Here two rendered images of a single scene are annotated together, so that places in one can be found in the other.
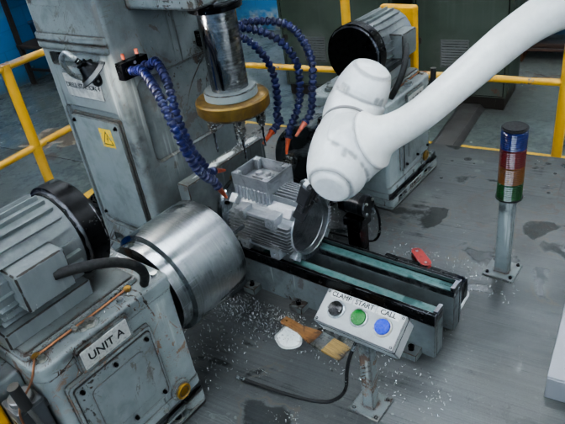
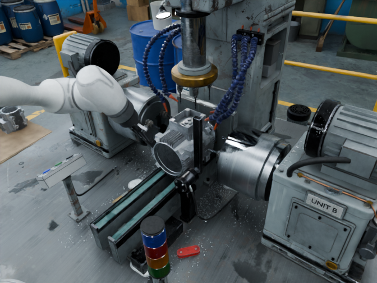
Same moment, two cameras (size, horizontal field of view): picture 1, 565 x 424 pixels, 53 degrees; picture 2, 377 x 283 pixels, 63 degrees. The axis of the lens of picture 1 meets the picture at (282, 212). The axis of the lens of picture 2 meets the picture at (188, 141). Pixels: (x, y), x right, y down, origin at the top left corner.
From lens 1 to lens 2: 1.61 m
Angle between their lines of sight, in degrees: 69
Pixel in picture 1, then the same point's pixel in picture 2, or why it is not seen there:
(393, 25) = (367, 138)
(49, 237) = (79, 51)
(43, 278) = (65, 59)
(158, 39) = (214, 20)
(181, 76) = (224, 49)
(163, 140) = not seen: hidden behind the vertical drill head
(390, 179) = (267, 224)
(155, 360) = (87, 119)
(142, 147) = not seen: hidden behind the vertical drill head
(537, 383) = not seen: outside the picture
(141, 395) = (83, 124)
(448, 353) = (96, 252)
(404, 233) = (226, 247)
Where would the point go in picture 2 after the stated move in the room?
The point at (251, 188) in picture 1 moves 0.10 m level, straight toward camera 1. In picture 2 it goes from (178, 120) to (153, 122)
